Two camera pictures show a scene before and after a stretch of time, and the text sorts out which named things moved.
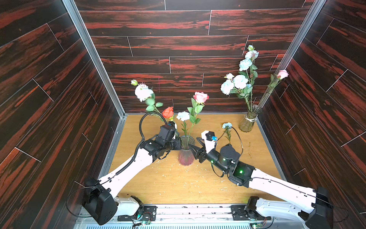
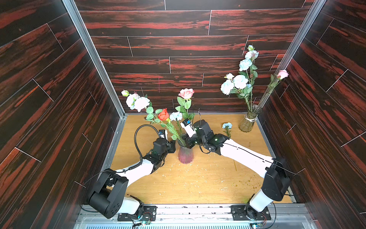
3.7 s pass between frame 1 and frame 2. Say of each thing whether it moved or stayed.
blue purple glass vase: stayed
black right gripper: moved
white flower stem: moved
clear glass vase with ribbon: stayed
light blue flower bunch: stayed
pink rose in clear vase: stayed
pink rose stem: moved
